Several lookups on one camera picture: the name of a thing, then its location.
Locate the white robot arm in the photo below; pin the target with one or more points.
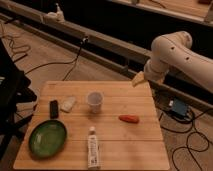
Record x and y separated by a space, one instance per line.
174 50

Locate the green ceramic bowl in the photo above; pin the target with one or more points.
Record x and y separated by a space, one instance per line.
47 139

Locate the black rectangular block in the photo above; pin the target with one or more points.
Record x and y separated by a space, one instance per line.
53 108

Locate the orange carrot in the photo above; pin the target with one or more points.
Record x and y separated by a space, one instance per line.
129 118

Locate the black chair frame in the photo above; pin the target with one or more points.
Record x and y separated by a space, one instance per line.
14 89

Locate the long wooden rail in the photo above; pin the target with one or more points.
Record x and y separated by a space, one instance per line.
119 47

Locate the blue power box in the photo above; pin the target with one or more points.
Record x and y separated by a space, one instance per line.
178 108

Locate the white clamp on rail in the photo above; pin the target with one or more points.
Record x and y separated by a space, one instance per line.
58 15

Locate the white tube with cap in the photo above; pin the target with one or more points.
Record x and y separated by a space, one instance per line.
93 150

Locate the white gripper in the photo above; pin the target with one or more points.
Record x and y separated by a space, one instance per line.
149 74

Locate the wooden board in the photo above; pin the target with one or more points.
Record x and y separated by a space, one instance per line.
123 146

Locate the white ceramic cup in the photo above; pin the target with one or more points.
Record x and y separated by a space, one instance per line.
94 100

